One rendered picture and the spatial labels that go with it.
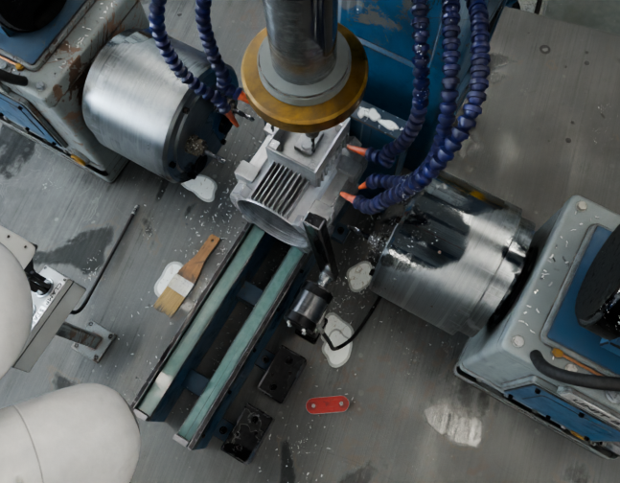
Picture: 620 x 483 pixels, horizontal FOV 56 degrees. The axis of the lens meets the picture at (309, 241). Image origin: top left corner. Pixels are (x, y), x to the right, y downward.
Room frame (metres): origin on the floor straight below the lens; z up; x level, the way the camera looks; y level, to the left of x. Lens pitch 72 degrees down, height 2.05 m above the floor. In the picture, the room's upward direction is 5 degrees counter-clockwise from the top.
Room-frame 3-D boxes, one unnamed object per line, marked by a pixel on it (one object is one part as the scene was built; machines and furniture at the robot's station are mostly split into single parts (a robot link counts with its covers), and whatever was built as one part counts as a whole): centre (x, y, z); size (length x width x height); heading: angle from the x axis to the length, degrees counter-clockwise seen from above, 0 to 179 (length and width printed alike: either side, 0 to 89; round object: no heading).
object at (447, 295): (0.27, -0.27, 1.04); 0.41 x 0.25 x 0.25; 55
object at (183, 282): (0.35, 0.27, 0.80); 0.21 x 0.05 x 0.01; 142
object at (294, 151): (0.49, -0.01, 1.11); 0.12 x 0.11 x 0.07; 144
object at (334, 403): (0.05, -0.01, 0.81); 0.09 x 0.03 x 0.02; 89
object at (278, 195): (0.46, 0.01, 1.02); 0.20 x 0.19 x 0.19; 144
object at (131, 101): (0.66, 0.30, 1.04); 0.37 x 0.25 x 0.25; 55
